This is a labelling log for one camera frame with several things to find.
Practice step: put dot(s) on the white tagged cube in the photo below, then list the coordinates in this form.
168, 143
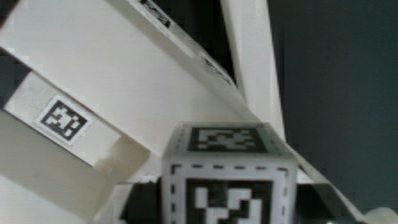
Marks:
228, 175

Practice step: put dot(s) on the white chair back frame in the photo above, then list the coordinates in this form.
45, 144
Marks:
122, 80

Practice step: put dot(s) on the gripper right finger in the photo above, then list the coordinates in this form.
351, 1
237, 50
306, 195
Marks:
321, 208

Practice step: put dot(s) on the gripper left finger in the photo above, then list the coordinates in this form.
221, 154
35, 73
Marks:
132, 205

